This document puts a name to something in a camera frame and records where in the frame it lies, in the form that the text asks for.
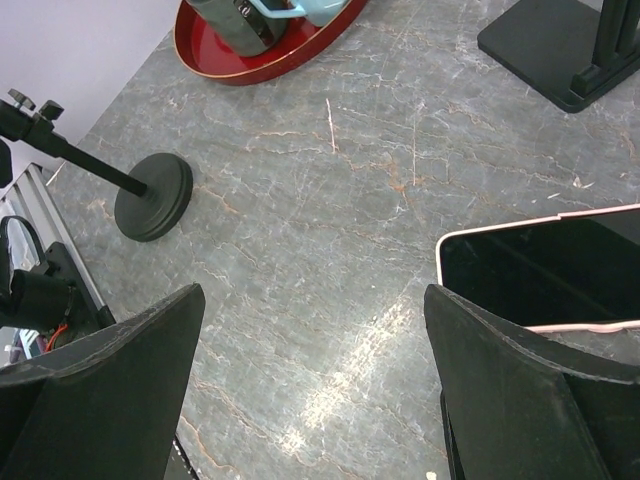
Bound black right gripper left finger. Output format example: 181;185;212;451
1;283;206;479

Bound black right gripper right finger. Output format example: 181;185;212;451
424;285;639;479

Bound phone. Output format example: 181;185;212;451
435;204;639;333

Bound black round-base phone stand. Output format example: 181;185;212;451
1;89;194;243

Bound black folding phone stand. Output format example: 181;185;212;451
477;0;639;113

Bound dark green glass mug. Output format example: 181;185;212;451
188;0;288;57

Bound red round tray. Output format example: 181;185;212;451
173;0;371;87

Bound light blue mug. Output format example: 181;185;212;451
250;0;347;27

